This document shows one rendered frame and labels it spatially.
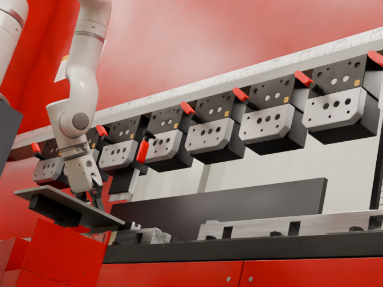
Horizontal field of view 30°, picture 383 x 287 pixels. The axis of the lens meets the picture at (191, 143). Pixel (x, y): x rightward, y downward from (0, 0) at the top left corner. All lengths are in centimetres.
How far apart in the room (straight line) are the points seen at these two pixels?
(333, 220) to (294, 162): 573
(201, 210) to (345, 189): 427
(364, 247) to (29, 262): 63
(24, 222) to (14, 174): 19
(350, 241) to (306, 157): 590
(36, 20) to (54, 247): 179
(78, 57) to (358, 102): 85
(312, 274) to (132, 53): 129
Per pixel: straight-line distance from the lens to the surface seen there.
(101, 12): 209
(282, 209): 235
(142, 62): 231
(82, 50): 206
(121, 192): 212
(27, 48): 306
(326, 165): 702
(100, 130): 223
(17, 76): 300
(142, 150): 199
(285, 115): 168
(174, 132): 197
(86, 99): 196
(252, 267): 140
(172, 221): 273
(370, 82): 161
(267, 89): 178
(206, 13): 218
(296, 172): 715
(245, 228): 164
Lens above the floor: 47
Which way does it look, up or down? 23 degrees up
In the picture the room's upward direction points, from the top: 15 degrees clockwise
